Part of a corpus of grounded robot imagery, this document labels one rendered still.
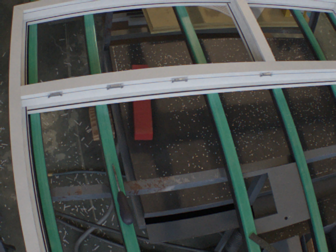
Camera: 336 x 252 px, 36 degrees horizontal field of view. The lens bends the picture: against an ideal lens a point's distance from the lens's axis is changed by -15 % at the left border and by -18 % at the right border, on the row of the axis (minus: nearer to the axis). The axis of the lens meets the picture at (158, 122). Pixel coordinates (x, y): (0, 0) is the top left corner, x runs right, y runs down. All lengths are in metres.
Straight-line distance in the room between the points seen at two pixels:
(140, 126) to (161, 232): 0.38
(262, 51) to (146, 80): 0.42
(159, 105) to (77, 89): 0.48
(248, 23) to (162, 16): 0.50
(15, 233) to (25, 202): 1.00
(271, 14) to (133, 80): 1.00
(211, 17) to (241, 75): 0.63
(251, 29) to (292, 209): 0.68
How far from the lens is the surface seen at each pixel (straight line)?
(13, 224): 2.51
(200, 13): 2.40
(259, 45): 1.91
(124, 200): 1.55
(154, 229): 1.88
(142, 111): 2.04
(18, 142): 1.60
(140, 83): 1.74
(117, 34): 2.30
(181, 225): 1.90
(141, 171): 1.95
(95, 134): 2.68
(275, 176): 1.71
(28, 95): 1.70
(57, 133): 2.74
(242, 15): 2.03
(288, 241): 1.81
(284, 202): 1.68
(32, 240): 1.45
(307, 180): 1.73
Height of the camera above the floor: 2.27
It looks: 54 degrees down
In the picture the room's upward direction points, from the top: 9 degrees clockwise
